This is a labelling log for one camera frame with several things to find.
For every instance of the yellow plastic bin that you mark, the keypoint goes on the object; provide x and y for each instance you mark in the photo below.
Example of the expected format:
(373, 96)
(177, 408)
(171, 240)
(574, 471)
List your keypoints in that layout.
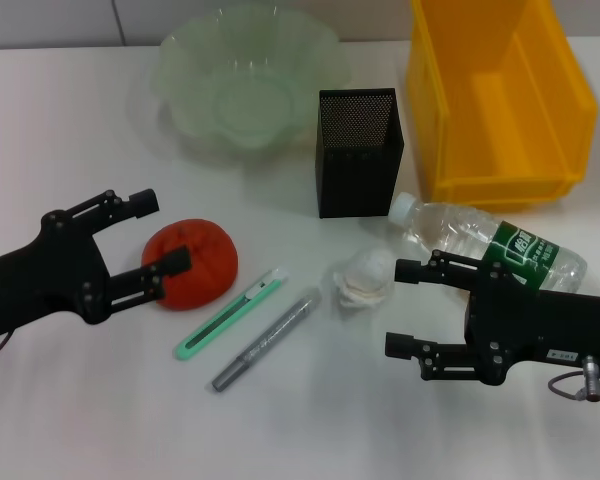
(505, 100)

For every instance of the green glass fruit plate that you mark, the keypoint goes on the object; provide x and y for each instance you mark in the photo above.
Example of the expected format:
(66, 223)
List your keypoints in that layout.
(240, 100)

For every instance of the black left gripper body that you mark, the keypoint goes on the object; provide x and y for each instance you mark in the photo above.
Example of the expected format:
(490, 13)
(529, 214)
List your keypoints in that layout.
(40, 280)

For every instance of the black mesh pen holder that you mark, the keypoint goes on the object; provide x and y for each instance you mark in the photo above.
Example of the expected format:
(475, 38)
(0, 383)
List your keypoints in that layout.
(357, 170)

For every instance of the reddish orange fruit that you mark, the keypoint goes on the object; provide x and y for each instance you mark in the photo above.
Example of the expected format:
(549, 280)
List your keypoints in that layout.
(207, 280)

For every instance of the white paper ball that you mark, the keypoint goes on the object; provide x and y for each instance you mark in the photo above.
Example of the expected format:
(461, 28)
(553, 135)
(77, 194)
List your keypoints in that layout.
(365, 280)

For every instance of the clear green-label water bottle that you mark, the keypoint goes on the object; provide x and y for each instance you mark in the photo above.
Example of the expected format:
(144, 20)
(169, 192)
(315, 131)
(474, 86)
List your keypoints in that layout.
(445, 230)

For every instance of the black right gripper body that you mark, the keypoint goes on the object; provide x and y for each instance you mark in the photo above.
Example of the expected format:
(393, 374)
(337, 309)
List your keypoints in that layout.
(530, 325)

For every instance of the green utility knife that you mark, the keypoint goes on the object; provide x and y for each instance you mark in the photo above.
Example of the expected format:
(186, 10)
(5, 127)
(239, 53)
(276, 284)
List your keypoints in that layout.
(220, 320)

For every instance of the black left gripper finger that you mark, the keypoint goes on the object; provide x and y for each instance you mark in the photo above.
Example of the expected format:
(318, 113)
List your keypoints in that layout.
(140, 204)
(177, 261)

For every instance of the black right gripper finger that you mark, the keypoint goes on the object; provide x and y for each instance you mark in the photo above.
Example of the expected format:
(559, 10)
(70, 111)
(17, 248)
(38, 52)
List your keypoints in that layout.
(400, 345)
(410, 271)

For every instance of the grey marker pen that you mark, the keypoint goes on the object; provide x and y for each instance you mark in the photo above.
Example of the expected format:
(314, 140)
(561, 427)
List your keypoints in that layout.
(270, 337)

